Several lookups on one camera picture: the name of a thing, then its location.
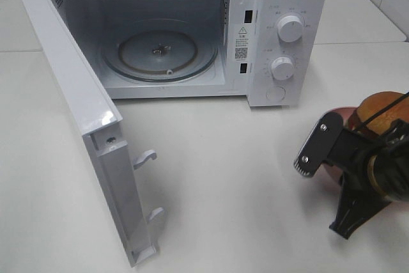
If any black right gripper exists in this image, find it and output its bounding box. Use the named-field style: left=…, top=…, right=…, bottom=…
left=325, top=119, right=409, bottom=240

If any pink speckled plate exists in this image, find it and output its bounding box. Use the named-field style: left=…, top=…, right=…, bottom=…
left=320, top=107, right=356, bottom=186

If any burger with lettuce and cheese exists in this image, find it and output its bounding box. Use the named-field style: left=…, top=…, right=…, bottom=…
left=347, top=91, right=408, bottom=139

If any round white door button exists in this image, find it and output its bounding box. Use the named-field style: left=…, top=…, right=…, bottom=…
left=266, top=86, right=286, bottom=103

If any white microwave knob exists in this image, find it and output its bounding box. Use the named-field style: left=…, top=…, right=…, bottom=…
left=277, top=14, right=304, bottom=43
left=271, top=56, right=295, bottom=81

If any white microwave door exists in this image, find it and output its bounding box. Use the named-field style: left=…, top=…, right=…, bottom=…
left=22, top=0, right=164, bottom=267

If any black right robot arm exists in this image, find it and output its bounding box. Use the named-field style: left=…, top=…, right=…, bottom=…
left=324, top=120, right=408, bottom=239

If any white microwave oven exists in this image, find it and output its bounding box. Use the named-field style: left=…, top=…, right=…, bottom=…
left=56, top=0, right=325, bottom=107

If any glass microwave turntable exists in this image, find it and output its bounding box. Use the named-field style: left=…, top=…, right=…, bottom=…
left=102, top=19, right=219, bottom=83

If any black camera cable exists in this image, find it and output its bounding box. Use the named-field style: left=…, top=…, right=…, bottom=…
left=354, top=90, right=409, bottom=146

